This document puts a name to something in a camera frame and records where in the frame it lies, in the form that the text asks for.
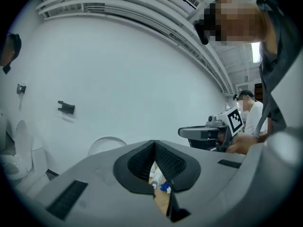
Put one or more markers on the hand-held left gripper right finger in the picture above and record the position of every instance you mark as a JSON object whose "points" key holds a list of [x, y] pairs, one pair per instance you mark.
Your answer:
{"points": [[208, 185]]}

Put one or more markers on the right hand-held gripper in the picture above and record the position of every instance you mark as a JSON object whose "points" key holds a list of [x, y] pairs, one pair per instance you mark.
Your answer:
{"points": [[235, 122]]}

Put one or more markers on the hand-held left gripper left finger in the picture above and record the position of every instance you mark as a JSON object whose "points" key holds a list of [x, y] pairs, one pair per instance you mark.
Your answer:
{"points": [[99, 193]]}

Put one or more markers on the white round object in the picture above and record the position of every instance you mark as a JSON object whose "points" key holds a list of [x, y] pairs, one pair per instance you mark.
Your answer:
{"points": [[106, 145]]}

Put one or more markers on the person's right forearm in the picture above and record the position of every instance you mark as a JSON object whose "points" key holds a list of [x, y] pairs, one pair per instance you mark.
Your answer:
{"points": [[243, 143]]}

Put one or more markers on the white toilet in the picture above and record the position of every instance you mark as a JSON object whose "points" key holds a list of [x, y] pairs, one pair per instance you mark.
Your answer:
{"points": [[23, 145], [9, 159]]}

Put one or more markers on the blue cloth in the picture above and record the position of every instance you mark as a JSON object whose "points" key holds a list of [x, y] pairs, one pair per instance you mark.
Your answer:
{"points": [[164, 186]]}

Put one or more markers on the small white bottle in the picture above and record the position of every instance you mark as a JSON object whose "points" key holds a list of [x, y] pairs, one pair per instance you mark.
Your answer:
{"points": [[156, 183]]}

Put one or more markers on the long ceiling light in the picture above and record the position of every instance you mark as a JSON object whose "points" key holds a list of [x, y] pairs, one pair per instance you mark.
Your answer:
{"points": [[255, 53]]}

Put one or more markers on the person in grey shirt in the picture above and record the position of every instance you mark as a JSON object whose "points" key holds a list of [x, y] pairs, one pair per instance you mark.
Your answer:
{"points": [[277, 55]]}

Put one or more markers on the person's head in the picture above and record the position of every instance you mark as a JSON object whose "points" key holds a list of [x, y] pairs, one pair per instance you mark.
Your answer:
{"points": [[236, 20]]}

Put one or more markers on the white ceiling ducts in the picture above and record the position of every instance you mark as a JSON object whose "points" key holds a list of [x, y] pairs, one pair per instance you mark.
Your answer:
{"points": [[132, 11]]}

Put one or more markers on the black head-worn camera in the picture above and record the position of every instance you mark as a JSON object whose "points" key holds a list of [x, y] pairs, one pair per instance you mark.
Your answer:
{"points": [[202, 32]]}

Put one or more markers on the small black wall bracket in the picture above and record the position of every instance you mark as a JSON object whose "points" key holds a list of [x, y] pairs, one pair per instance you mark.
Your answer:
{"points": [[21, 89]]}

